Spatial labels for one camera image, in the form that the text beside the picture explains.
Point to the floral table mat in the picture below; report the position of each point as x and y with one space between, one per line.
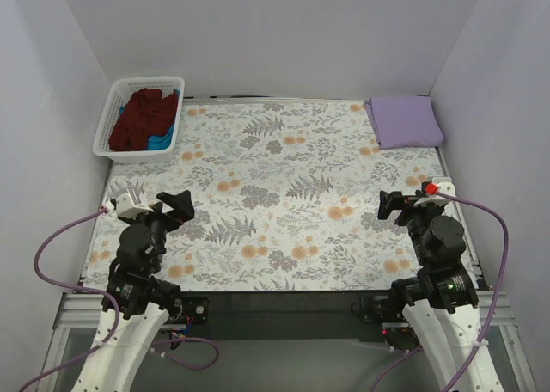
285 198

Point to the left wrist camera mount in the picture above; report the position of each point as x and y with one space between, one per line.
127 204

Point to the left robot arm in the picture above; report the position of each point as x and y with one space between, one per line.
137 303

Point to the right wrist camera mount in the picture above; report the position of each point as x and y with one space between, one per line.
439 192

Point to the folded purple t-shirt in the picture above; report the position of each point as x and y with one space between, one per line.
403 121

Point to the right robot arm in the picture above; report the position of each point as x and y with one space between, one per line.
441 304

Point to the white plastic basket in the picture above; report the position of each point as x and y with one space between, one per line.
119 95

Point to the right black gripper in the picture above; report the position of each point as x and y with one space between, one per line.
406 209

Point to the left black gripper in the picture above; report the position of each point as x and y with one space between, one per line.
162 211

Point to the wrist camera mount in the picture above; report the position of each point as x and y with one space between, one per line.
127 204
439 192

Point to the dark red t-shirt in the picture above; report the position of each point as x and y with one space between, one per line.
142 119

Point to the teal t-shirt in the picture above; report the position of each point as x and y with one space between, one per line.
161 140

